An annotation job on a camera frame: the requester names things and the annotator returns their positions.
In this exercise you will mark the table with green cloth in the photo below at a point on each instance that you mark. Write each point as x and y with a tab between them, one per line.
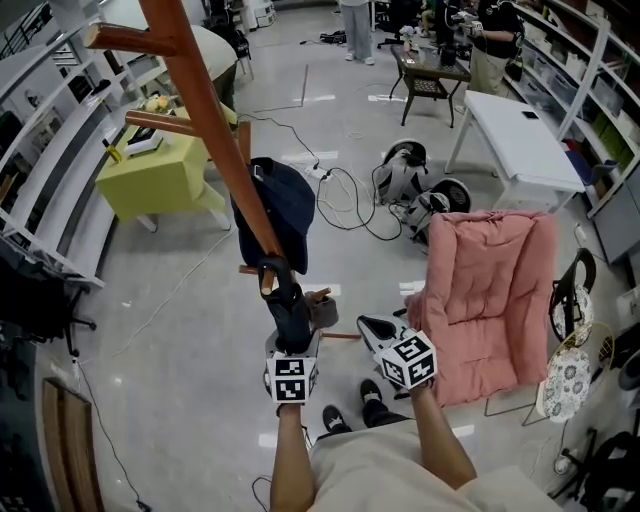
150	185

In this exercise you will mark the white rectangular table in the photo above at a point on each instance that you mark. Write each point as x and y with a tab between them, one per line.
515	140

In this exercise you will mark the brown wooden bench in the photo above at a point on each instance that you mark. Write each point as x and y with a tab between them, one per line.
70	450

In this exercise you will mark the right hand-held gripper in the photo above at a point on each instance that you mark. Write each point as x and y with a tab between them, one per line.
407	360

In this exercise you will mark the grey metal cabinet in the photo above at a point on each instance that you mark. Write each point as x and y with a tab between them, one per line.
622	215

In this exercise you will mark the yellow bottle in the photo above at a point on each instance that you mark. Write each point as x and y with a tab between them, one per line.
114	152

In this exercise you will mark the black chair with floral cushion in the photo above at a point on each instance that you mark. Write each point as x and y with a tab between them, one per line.
575	305

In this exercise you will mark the person's black shoe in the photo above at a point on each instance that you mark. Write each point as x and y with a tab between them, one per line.
371	390
335	417

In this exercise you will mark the white shelving unit with boxes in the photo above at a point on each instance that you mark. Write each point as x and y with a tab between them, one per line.
590	85

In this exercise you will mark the pink padded lounge chair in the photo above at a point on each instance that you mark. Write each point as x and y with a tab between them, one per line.
490	300

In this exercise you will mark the person's right forearm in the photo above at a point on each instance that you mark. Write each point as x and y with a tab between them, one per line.
440	435

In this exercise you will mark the white power strip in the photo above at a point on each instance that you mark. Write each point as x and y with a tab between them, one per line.
317	174

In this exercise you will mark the yellow flower bouquet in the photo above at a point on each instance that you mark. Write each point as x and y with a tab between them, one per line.
157	102

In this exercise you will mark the white curved shelving unit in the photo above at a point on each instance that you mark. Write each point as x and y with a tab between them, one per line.
65	190

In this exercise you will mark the black umbrella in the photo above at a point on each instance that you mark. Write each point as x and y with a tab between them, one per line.
292	320

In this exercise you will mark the black phone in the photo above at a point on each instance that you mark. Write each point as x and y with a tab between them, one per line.
530	115

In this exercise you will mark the person's left black shoe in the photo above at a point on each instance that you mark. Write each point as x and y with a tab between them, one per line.
335	417

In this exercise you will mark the brown wooden coat stand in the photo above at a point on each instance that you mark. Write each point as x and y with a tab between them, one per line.
200	85

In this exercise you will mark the pale flowers in vase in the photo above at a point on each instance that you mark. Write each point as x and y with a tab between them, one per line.
408	35

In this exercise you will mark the person's left forearm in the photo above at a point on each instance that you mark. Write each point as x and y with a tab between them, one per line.
292	460

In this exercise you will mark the small grey hanging pouch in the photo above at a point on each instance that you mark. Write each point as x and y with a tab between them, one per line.
324	312

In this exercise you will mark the dark metal side table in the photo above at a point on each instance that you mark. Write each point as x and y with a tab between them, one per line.
430	67

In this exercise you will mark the person's beige shirt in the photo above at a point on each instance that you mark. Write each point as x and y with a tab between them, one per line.
390	475

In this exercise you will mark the grey backpack device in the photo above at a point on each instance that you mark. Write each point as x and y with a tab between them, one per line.
435	210
397	172

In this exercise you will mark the black swivel chair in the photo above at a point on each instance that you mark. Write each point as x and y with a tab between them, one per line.
610	470

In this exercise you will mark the person's black trousers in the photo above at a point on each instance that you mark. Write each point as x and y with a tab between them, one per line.
380	412

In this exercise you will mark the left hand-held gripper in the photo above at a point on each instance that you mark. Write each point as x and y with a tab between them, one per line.
292	380

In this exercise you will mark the white floor socket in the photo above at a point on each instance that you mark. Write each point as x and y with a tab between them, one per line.
563	462

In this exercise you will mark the black office chair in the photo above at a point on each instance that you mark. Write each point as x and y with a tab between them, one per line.
35	300

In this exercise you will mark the person's right black shoe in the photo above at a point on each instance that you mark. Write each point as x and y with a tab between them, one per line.
371	390

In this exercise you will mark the navy blue hanging bag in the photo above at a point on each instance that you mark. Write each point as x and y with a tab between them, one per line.
290	200

